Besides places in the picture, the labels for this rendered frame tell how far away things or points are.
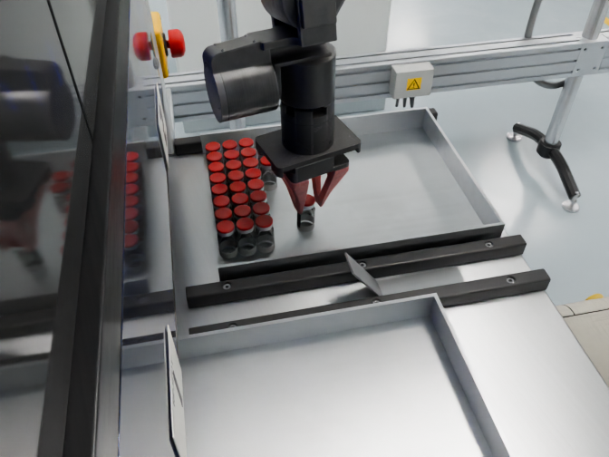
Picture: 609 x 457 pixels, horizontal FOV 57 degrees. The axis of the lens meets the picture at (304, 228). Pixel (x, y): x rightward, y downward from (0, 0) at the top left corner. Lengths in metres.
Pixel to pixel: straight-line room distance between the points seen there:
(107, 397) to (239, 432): 0.35
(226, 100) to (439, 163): 0.39
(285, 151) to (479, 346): 0.29
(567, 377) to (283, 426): 0.29
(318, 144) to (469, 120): 2.02
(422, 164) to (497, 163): 1.56
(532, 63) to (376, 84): 0.51
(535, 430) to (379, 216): 0.31
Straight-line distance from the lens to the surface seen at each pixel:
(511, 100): 2.80
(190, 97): 1.71
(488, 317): 0.66
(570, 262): 2.06
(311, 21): 0.53
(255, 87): 0.54
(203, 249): 0.70
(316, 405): 0.57
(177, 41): 0.87
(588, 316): 1.53
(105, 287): 0.24
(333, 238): 0.70
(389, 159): 0.83
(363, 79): 1.78
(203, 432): 0.56
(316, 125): 0.59
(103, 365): 0.22
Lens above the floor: 1.38
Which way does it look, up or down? 44 degrees down
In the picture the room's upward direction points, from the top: straight up
